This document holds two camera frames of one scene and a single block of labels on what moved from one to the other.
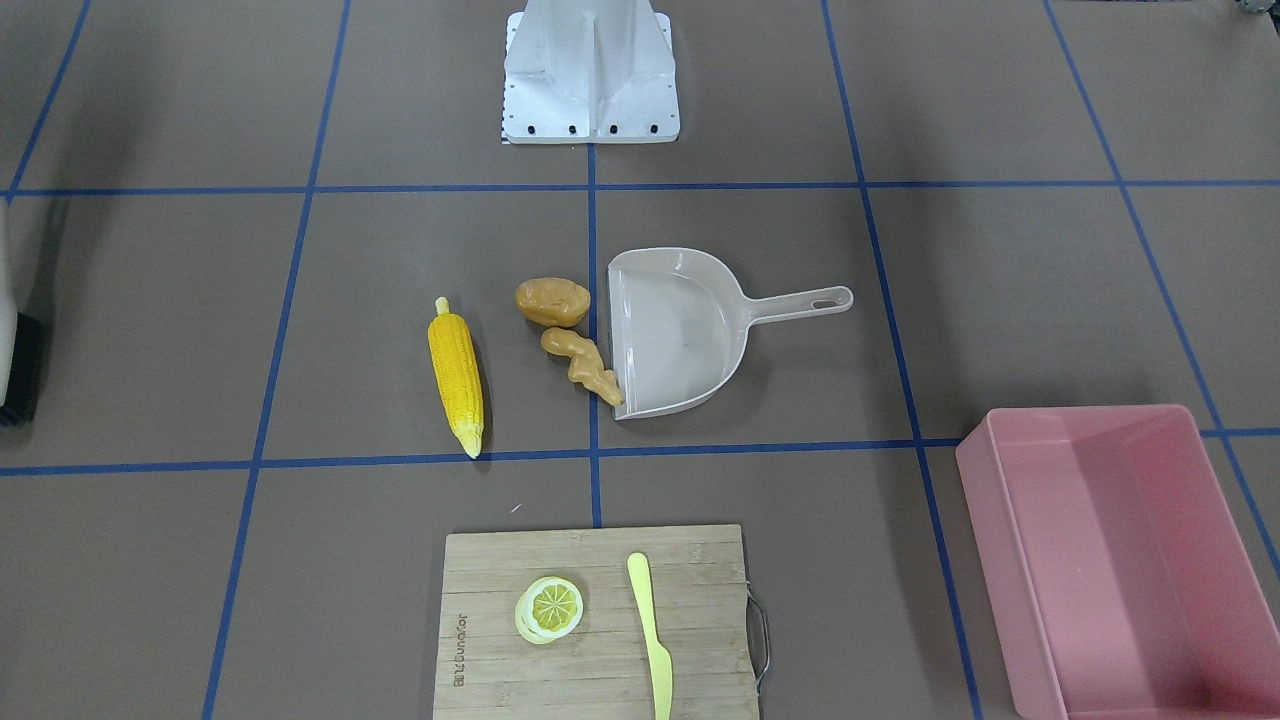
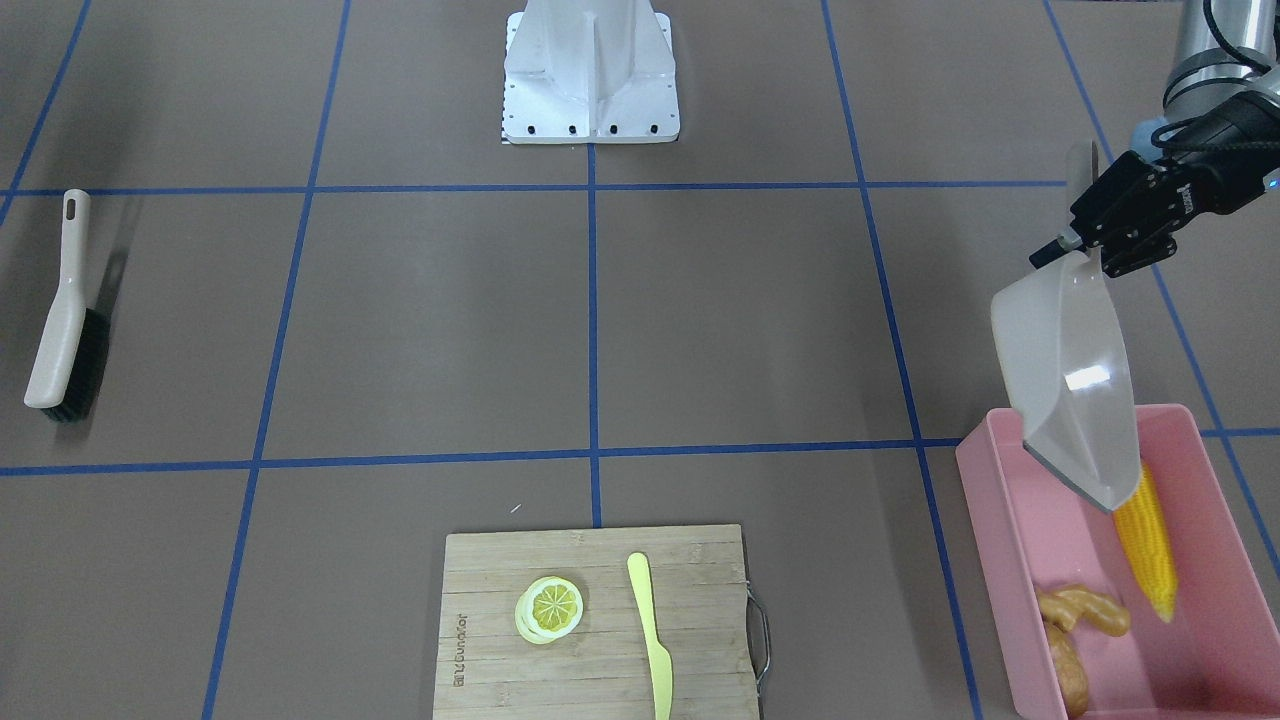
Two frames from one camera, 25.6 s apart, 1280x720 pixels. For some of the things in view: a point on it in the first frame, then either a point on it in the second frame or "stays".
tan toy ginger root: (586, 364) -> (1064, 605)
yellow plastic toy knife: (659, 657) stays
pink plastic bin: (1122, 578) stays
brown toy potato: (552, 302) -> (1070, 672)
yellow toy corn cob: (456, 362) -> (1146, 533)
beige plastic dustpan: (678, 327) -> (1066, 370)
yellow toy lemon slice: (549, 610) stays
